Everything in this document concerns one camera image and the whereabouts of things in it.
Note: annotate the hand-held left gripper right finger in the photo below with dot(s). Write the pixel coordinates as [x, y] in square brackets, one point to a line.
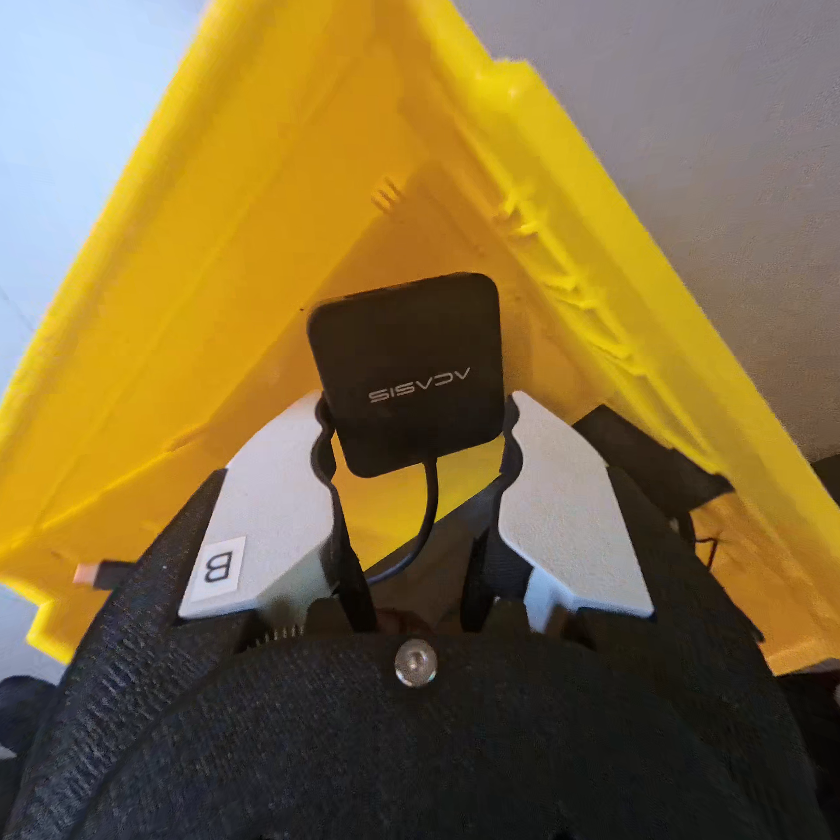
[564, 505]

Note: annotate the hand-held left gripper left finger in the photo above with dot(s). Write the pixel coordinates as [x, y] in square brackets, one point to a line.
[269, 499]

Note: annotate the black square adapter hub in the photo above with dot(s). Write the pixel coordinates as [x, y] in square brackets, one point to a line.
[407, 354]

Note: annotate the large yellow plastic bin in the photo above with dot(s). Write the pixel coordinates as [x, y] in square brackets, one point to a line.
[262, 229]

